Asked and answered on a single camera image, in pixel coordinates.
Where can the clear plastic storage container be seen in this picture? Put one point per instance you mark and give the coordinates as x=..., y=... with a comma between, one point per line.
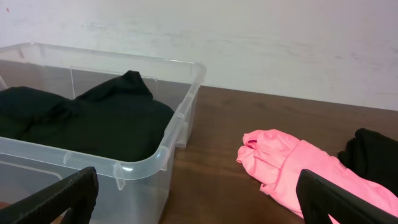
x=129, y=192

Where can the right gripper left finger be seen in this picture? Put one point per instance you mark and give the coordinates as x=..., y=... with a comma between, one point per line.
x=74, y=196

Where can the pink crumpled garment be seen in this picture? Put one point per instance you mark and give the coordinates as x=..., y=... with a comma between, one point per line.
x=276, y=159

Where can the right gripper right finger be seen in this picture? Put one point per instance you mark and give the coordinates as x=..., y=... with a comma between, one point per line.
x=321, y=201

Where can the black garment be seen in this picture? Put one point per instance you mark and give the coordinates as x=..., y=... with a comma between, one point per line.
x=118, y=119
x=372, y=156

